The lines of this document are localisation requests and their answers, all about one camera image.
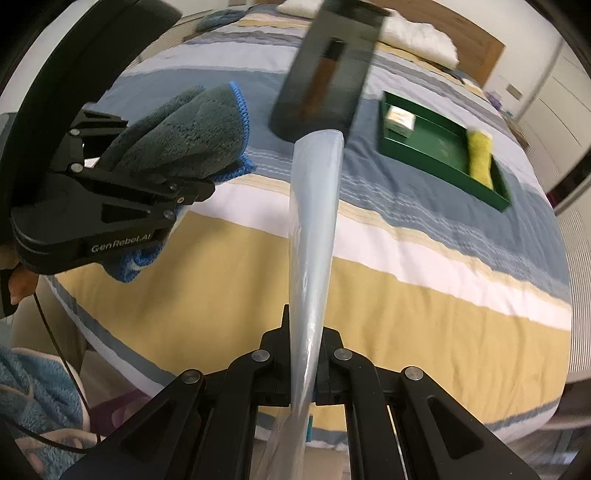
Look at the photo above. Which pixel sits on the wooden nightstand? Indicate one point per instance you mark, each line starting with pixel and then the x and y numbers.
pixel 518 130

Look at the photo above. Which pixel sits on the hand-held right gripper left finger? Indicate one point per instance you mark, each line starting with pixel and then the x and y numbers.
pixel 272 369

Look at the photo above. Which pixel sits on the small purple container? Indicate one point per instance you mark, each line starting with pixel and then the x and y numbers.
pixel 495 99

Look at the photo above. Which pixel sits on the yellow towel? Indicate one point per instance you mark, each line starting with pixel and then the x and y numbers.
pixel 480 159

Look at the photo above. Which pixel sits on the wall switch panel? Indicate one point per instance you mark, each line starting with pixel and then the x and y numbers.
pixel 514 90

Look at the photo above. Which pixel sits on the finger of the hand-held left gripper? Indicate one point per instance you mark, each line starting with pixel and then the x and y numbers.
pixel 92 138
pixel 138 189

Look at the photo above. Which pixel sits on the tissue packet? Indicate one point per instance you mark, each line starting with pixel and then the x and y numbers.
pixel 400 121

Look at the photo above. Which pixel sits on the striped bedspread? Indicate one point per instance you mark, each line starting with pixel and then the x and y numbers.
pixel 415 300

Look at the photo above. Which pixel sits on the wooden bed headboard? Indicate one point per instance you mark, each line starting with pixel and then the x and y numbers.
pixel 480 50

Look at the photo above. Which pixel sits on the green tray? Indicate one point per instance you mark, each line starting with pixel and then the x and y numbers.
pixel 429 147

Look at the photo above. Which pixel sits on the person's left hand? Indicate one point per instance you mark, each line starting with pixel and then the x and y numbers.
pixel 21 284

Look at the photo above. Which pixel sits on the clear plastic bag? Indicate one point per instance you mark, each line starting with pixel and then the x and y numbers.
pixel 314 221

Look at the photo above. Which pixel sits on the white pillow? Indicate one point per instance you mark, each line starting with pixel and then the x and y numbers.
pixel 415 32

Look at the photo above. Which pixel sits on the white wardrobe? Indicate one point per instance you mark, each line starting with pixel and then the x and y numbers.
pixel 563 92

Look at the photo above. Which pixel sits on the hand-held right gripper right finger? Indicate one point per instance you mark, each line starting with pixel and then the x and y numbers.
pixel 332 369

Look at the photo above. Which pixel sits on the person's blue fleece garment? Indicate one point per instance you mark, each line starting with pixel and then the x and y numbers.
pixel 32 397

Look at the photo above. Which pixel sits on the teal knitted cloth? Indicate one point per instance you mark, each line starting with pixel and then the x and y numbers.
pixel 219 19

